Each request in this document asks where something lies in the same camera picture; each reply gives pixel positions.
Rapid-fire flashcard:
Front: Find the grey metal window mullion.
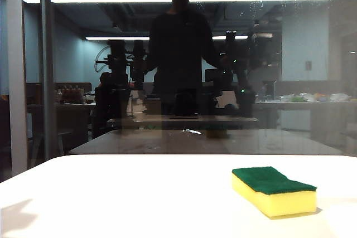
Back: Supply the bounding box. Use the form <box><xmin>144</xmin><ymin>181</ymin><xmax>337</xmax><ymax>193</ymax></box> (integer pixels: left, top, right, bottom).
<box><xmin>40</xmin><ymin>0</ymin><xmax>58</xmax><ymax>161</ymax></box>

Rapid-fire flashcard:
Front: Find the large glass window pane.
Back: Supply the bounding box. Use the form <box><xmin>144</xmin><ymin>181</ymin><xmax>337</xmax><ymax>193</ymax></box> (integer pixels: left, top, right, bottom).
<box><xmin>22</xmin><ymin>0</ymin><xmax>357</xmax><ymax>157</ymax></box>

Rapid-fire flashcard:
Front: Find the white window frame post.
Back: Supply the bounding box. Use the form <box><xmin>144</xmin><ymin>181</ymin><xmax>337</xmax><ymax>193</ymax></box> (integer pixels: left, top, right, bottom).
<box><xmin>4</xmin><ymin>0</ymin><xmax>28</xmax><ymax>177</ymax></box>

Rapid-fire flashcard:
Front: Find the yellow sponge with green scourer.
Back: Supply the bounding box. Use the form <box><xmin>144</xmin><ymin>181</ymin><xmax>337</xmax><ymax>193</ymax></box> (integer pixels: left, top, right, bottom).
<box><xmin>231</xmin><ymin>166</ymin><xmax>318</xmax><ymax>218</ymax></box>

